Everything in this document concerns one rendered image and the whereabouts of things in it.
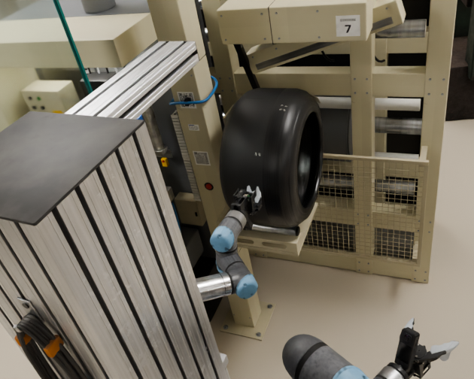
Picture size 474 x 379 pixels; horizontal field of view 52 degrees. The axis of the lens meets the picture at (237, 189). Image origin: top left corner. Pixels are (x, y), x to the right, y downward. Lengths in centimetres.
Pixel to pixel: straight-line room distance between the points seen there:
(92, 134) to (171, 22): 118
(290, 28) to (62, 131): 136
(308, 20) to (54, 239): 153
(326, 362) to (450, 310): 194
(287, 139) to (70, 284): 128
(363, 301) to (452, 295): 51
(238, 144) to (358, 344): 147
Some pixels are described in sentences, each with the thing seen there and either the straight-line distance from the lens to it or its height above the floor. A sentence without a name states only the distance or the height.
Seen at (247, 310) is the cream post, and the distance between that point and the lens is 285.
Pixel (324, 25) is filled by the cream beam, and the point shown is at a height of 170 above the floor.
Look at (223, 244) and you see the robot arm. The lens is 157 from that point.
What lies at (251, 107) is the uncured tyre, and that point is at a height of 148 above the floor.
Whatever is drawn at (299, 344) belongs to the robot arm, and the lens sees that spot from 122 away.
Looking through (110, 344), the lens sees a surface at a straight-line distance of 80.
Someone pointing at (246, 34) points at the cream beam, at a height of 168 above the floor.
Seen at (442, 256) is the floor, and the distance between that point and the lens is 334.
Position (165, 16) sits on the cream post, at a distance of 191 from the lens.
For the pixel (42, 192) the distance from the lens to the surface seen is 68.
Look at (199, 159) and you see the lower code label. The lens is 218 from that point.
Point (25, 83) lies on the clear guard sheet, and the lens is 180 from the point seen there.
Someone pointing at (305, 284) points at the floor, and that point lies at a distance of 315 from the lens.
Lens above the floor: 236
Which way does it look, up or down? 36 degrees down
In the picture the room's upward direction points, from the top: 12 degrees counter-clockwise
